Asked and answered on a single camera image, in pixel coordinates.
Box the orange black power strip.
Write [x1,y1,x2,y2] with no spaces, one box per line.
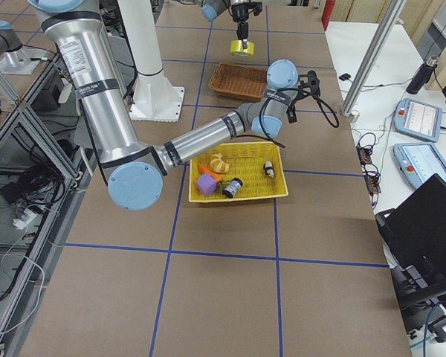
[356,145,381,196]

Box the orange toy carrot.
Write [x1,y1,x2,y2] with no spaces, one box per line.
[198,164,222,182]

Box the purple foam cube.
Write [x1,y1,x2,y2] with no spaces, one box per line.
[196,173,218,196]

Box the panda figurine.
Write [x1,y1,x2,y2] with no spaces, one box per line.
[263,161,275,178]

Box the small grey labelled can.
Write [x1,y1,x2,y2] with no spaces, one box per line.
[222,178,243,199]

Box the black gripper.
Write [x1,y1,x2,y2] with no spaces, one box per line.
[232,3,249,48]

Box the far teach pendant tablet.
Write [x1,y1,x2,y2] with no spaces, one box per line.
[393,97,443,143]

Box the teach pendant tablet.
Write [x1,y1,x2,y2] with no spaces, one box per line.
[392,143,446,189]
[393,97,443,143]

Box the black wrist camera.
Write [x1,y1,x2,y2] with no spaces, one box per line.
[299,70,320,97]

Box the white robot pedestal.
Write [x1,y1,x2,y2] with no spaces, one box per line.
[118,0,185,123]

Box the brown wicker basket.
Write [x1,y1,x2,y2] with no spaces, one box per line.
[208,63,267,102]

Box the aluminium frame post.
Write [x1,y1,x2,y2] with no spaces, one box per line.
[340,0,407,123]

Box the black laptop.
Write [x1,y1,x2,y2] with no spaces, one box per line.
[375,174,446,308]

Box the yellow woven plastic basket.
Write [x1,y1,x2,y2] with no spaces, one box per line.
[187,141,289,204]

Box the toy bread croissant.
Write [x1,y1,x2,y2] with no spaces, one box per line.
[210,153,230,174]

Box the black water bottle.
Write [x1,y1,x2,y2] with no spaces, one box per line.
[406,56,439,94]

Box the small black device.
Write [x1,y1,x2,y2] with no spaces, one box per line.
[338,73,351,81]

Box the yellow tape roll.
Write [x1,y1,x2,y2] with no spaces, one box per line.
[230,40,254,57]

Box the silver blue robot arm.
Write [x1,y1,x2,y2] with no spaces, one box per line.
[33,1,299,210]
[196,0,263,57]

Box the near teach pendant tablet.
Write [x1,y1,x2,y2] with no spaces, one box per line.
[392,143,446,189]

